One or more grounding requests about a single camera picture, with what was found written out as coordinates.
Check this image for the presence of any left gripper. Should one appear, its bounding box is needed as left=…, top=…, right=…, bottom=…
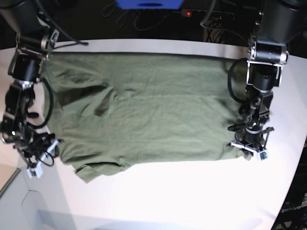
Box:
left=227, top=124, right=274, bottom=161

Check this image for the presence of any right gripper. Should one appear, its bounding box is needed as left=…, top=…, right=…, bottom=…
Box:
left=1, top=133, right=60, bottom=170

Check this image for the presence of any green t-shirt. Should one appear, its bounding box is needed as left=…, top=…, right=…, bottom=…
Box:
left=44, top=53, right=243, bottom=183

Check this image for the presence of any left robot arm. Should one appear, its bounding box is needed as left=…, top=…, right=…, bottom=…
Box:
left=227, top=0, right=307, bottom=161

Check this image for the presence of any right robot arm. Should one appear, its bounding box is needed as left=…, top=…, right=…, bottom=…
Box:
left=0, top=0, right=88, bottom=174

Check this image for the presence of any black power strip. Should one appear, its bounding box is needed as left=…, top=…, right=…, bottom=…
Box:
left=180, top=9, right=235, bottom=21

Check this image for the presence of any blue box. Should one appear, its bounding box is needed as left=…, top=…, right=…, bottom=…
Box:
left=116, top=0, right=183, bottom=10

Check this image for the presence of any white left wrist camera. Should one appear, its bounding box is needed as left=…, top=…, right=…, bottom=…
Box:
left=255, top=149, right=268, bottom=161

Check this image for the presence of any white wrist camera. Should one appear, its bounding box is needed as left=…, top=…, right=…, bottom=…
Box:
left=255, top=149, right=268, bottom=161
left=26, top=168, right=43, bottom=179

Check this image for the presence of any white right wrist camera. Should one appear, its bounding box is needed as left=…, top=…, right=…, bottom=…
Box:
left=26, top=168, right=43, bottom=179

